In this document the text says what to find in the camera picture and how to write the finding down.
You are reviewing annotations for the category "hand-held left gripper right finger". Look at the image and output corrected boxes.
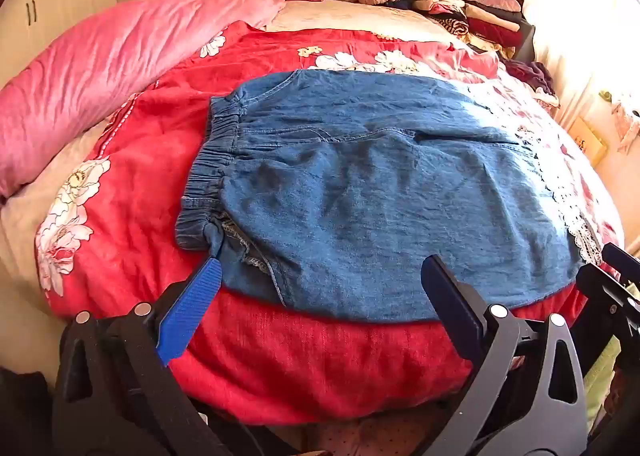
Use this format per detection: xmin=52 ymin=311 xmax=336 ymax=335
xmin=421 ymin=255 xmax=588 ymax=456

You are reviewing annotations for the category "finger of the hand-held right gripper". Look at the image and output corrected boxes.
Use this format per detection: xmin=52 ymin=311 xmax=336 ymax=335
xmin=601 ymin=243 xmax=640 ymax=287
xmin=574 ymin=263 xmax=640 ymax=337

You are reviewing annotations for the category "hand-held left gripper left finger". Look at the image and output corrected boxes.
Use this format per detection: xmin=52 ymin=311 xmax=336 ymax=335
xmin=52 ymin=256 xmax=223 ymax=456

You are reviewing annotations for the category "blue denim pants lace hem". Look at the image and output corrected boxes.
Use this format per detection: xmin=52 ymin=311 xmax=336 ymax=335
xmin=175 ymin=69 xmax=603 ymax=324

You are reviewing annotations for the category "yellow box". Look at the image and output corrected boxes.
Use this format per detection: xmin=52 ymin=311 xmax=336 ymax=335
xmin=567 ymin=116 xmax=609 ymax=167

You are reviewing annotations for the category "red floral blanket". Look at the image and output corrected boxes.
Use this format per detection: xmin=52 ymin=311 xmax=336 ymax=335
xmin=35 ymin=19 xmax=626 ymax=424

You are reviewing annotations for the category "dotted brown cloth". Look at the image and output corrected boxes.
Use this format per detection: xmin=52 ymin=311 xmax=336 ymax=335
xmin=295 ymin=408 xmax=453 ymax=456

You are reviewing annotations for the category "dark purple garment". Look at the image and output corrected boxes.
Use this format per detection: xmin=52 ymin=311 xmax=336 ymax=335
xmin=502 ymin=59 xmax=557 ymax=97

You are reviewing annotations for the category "white curtain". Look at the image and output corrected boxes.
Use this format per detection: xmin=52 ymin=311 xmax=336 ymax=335
xmin=522 ymin=0 xmax=640 ymax=137

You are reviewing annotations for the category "pink quilt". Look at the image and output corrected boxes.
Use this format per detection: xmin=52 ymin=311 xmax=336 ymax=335
xmin=0 ymin=0 xmax=291 ymax=199

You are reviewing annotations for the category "stack of folded clothes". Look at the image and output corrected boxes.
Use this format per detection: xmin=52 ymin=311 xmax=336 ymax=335
xmin=400 ymin=0 xmax=536 ymax=60

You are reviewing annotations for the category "beige bed sheet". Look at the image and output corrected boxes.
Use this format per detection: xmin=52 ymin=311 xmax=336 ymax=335
xmin=262 ymin=0 xmax=468 ymax=44

